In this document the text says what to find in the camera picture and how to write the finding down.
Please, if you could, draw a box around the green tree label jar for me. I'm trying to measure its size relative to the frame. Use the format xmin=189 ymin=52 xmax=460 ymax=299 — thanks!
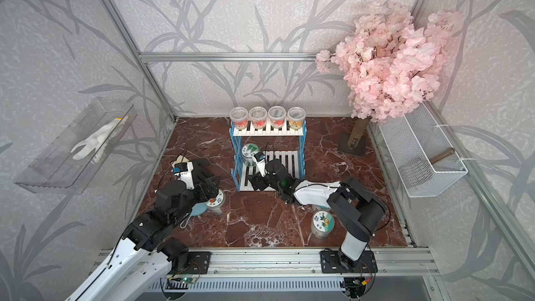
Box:
xmin=241 ymin=143 xmax=260 ymax=167

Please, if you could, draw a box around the clear plastic seed container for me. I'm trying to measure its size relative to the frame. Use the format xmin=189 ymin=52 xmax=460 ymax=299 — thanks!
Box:
xmin=268 ymin=106 xmax=286 ymax=129

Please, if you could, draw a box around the clear lidded seed container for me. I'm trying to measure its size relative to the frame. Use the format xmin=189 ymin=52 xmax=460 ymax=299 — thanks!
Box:
xmin=249 ymin=107 xmax=268 ymax=130

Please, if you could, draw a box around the clear container red seed packet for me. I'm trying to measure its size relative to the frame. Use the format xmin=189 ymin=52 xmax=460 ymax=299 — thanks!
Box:
xmin=230 ymin=107 xmax=249 ymax=130

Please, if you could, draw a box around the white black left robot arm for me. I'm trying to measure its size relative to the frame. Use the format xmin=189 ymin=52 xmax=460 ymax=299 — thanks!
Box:
xmin=69 ymin=176 xmax=220 ymax=300

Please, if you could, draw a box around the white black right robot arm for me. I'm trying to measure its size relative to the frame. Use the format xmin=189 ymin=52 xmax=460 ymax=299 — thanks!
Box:
xmin=247 ymin=159 xmax=388 ymax=266

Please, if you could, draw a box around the blue and white wooden shelf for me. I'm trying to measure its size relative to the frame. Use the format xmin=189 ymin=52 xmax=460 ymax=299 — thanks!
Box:
xmin=229 ymin=119 xmax=307 ymax=192

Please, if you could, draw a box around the black and yellow work glove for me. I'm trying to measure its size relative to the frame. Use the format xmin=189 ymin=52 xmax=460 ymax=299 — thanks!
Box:
xmin=171 ymin=156 xmax=216 ymax=181

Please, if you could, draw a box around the red strawberry label jar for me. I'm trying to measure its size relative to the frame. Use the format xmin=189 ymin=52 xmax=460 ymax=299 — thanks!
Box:
xmin=206 ymin=190 xmax=226 ymax=215

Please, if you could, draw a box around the flower label jar right front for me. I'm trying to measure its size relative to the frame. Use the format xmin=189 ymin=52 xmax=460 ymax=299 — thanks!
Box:
xmin=311 ymin=210 xmax=335 ymax=239

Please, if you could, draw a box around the white glove in tray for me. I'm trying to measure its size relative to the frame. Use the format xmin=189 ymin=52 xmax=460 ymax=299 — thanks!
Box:
xmin=71 ymin=116 xmax=129 ymax=164

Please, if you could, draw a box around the pink blossom artificial tree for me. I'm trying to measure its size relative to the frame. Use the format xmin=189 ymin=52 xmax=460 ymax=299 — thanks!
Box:
xmin=316 ymin=2 xmax=463 ymax=154

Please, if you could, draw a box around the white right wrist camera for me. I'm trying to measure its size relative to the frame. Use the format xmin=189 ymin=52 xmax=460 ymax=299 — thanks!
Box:
xmin=254 ymin=150 xmax=266 ymax=177

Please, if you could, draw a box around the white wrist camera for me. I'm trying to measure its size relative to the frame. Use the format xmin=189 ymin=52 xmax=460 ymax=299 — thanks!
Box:
xmin=254 ymin=150 xmax=266 ymax=177
xmin=172 ymin=162 xmax=194 ymax=190

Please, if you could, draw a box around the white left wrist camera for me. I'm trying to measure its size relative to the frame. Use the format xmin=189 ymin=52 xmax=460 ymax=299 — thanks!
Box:
xmin=172 ymin=162 xmax=194 ymax=190

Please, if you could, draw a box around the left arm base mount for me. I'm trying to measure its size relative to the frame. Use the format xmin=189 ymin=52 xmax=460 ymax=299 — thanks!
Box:
xmin=159 ymin=238 xmax=211 ymax=275

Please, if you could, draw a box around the aluminium front rail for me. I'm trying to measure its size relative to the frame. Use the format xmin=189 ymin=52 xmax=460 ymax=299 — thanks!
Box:
xmin=95 ymin=246 xmax=440 ymax=279

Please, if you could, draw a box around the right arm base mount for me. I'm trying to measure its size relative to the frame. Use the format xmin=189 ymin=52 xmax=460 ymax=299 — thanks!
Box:
xmin=319 ymin=249 xmax=378 ymax=274

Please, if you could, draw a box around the clear acrylic wall tray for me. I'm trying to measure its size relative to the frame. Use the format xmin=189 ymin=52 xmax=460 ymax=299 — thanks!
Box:
xmin=14 ymin=98 xmax=137 ymax=195

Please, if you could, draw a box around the white wire mesh basket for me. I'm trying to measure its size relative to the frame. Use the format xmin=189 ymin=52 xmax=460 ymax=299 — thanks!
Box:
xmin=379 ymin=104 xmax=468 ymax=198

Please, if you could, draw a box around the wooden handled brush in basket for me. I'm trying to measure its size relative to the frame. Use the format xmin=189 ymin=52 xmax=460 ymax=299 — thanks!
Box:
xmin=429 ymin=148 xmax=455 ymax=165

